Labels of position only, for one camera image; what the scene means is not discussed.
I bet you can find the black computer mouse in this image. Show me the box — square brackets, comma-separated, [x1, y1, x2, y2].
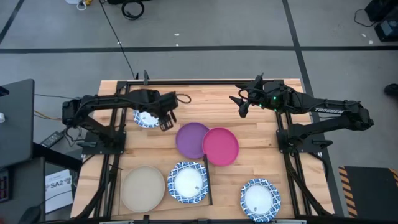
[17, 205, 42, 224]

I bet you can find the black panel with coloured buttons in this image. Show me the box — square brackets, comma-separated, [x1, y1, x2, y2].
[0, 167, 14, 203]

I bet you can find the person's black shoe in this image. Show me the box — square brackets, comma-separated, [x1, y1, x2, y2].
[383, 83, 398, 98]

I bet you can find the dark grey cabinet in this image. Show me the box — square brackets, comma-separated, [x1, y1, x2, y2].
[0, 157, 47, 224]

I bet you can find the black metal rig frame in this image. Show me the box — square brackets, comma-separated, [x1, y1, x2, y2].
[73, 70, 333, 224]

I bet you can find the dark grey desk top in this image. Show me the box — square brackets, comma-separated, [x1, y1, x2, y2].
[0, 78, 35, 169]

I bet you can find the coiled black cable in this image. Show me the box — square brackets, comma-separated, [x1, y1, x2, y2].
[121, 0, 146, 21]

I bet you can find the black power brick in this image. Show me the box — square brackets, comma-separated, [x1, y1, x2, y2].
[40, 130, 65, 149]

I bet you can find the white power adapter with cable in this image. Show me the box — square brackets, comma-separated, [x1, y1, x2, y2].
[65, 0, 93, 11]

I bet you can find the purple plastic plate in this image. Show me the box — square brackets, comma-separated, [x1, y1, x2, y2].
[175, 122, 211, 160]

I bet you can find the thin yellow cable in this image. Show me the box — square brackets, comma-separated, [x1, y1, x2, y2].
[33, 109, 63, 122]

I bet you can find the beige plastic plate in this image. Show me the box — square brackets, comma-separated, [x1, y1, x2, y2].
[120, 165, 166, 213]

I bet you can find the magenta plastic plate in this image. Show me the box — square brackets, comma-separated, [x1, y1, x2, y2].
[201, 126, 240, 167]

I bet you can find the black equipment case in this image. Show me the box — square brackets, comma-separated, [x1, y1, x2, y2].
[365, 0, 398, 22]

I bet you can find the black device with screen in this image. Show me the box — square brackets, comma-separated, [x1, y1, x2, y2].
[374, 17, 398, 43]

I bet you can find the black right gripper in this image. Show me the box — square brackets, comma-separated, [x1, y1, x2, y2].
[229, 79, 269, 119]

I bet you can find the blue patterned paper plate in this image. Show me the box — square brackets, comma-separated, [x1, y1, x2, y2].
[132, 108, 161, 129]
[239, 178, 282, 223]
[167, 161, 210, 205]

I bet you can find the long black floor cable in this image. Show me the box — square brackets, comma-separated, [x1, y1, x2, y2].
[98, 0, 139, 80]

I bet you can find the black mat with hazard stripes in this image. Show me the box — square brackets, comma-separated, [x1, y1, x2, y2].
[338, 165, 398, 218]

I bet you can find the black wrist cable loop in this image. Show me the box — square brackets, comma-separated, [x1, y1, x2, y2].
[175, 92, 192, 105]

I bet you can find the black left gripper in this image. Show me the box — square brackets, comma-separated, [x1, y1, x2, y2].
[155, 91, 180, 132]

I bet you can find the white SA2 paper sheet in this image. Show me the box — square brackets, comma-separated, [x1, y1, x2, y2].
[45, 169, 74, 215]

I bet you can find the wooden shelf with black frame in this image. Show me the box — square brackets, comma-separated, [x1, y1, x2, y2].
[118, 154, 214, 216]

